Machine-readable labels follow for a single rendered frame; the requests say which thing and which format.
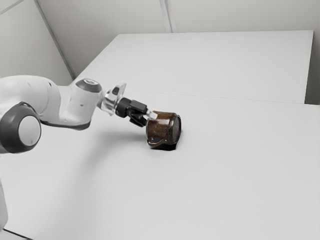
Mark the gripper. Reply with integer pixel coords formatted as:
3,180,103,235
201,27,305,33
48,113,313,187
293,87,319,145
114,97,159,128

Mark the brown speckled mug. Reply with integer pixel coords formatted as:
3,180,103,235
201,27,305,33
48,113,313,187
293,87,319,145
145,110,182,150

